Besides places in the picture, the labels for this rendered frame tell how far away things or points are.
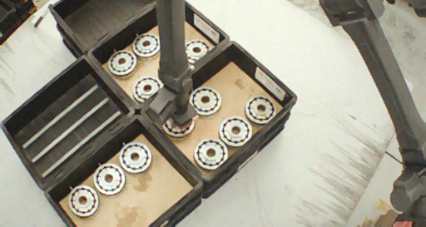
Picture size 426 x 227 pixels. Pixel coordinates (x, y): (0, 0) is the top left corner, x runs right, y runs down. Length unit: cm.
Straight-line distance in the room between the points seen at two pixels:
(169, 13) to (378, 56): 45
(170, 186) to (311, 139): 55
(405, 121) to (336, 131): 78
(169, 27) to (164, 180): 53
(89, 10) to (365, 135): 119
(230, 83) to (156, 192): 44
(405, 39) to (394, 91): 222
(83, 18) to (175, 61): 72
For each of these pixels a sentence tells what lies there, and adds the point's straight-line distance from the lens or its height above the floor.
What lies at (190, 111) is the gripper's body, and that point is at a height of 96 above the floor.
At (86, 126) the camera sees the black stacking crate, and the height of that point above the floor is 83.
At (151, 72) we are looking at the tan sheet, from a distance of 146.
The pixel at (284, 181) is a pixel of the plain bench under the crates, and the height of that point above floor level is 70.
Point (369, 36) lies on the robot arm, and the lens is 73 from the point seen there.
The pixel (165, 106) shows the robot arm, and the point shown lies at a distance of 111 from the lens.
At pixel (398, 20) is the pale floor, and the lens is 309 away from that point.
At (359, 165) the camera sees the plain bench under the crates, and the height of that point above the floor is 70.
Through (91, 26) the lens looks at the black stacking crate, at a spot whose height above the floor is 83.
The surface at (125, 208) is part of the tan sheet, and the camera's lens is 129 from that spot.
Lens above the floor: 207
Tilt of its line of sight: 63 degrees down
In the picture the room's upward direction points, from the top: 5 degrees clockwise
